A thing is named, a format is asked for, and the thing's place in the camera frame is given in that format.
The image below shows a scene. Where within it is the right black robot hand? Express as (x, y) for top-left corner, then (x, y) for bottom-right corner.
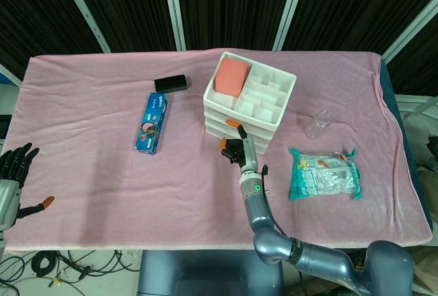
(220, 119), (259, 174)

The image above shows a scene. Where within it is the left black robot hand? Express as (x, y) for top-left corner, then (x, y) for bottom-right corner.
(0, 143), (55, 232)

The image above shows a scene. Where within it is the clear plastic drawer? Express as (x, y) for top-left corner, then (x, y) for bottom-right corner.
(204, 115), (276, 144)

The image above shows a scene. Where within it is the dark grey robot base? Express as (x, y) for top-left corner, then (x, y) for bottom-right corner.
(136, 250), (285, 296)

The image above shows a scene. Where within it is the white drawer cabinet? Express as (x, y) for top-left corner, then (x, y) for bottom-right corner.
(203, 51), (297, 156)

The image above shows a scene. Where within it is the clear plastic cup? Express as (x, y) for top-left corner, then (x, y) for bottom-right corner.
(302, 109), (334, 139)

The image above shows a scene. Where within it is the teal snack bag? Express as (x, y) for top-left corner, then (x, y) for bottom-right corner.
(288, 148), (362, 202)

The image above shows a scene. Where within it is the pink sponge block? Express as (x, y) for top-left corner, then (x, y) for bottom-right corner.
(214, 57), (252, 98)

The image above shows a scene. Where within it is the pink table cloth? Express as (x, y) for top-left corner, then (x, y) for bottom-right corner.
(3, 48), (433, 252)

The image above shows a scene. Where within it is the blue Oreo cookie box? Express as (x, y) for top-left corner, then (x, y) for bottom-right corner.
(134, 92), (170, 155)

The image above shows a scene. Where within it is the black rectangular box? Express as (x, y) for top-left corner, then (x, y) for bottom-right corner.
(153, 74), (189, 93)

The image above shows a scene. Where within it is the dark blue table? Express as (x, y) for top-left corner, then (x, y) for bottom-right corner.
(378, 59), (433, 228)

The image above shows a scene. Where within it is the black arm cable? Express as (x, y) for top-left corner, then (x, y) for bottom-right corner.
(261, 164), (305, 296)

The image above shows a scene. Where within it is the black coiled floor cable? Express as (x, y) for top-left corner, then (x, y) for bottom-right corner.
(31, 251), (60, 279)

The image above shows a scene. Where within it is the white partition frame post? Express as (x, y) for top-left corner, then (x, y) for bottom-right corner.
(382, 0), (438, 63)
(55, 0), (112, 54)
(272, 0), (311, 51)
(160, 0), (187, 52)

